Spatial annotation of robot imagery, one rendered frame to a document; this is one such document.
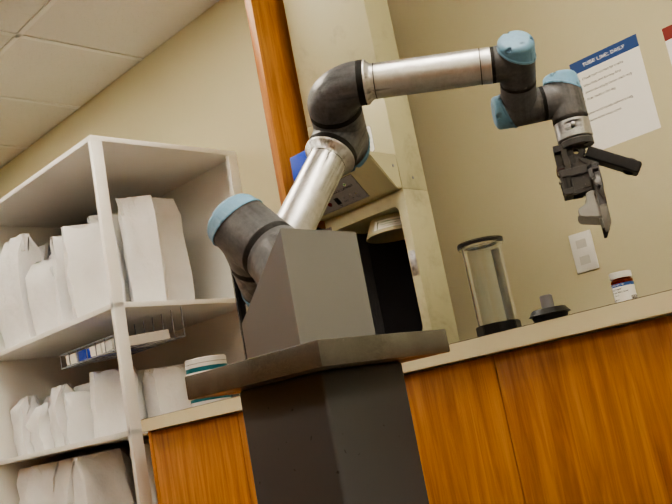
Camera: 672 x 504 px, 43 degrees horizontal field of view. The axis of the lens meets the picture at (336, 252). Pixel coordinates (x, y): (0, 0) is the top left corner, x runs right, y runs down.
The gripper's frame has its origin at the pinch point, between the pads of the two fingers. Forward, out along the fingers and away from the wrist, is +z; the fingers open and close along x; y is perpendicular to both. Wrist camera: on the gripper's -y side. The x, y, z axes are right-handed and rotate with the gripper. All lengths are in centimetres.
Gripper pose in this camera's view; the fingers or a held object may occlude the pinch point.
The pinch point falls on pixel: (609, 229)
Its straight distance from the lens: 188.4
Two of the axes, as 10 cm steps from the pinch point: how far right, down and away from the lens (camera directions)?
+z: 1.8, 9.6, -1.9
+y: -9.5, 2.2, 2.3
